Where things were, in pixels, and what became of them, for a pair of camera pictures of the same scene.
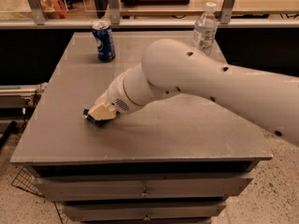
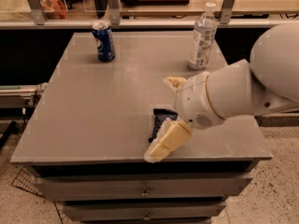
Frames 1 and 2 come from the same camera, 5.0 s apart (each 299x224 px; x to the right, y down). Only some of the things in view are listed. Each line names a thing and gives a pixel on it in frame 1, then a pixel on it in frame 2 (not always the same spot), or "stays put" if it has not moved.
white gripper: x=116 y=96 to x=193 y=101
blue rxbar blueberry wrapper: x=97 y=122 to x=161 y=116
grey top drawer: x=59 y=189 stays put
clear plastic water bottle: x=206 y=28 stays put
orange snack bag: x=53 y=7 stays put
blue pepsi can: x=104 y=37 stays put
